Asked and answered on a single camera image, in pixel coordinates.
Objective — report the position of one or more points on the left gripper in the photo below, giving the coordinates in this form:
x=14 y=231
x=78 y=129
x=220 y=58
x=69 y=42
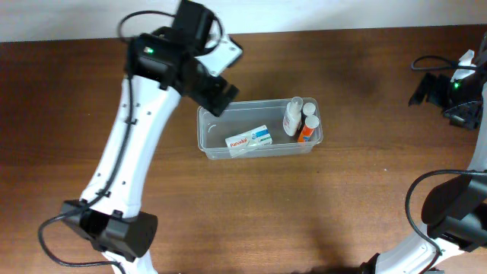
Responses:
x=214 y=97

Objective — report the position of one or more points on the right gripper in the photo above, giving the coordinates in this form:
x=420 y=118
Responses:
x=434 y=93

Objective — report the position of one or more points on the white Panadol box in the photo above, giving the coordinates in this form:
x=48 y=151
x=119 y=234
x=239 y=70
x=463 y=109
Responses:
x=248 y=141

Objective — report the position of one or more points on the white spray bottle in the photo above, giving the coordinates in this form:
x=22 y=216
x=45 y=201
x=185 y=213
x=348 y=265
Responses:
x=292 y=117

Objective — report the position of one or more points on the dark bottle white cap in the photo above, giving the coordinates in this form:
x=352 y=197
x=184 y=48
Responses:
x=308 y=109

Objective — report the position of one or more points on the orange tube white cap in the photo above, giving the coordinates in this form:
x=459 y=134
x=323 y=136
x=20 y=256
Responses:
x=310 y=124

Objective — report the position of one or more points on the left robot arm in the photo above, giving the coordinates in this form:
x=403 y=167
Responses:
x=161 y=67

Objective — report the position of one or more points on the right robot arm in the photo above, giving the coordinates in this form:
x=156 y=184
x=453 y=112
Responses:
x=454 y=212

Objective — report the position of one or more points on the clear plastic container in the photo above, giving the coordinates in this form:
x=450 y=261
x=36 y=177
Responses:
x=250 y=129

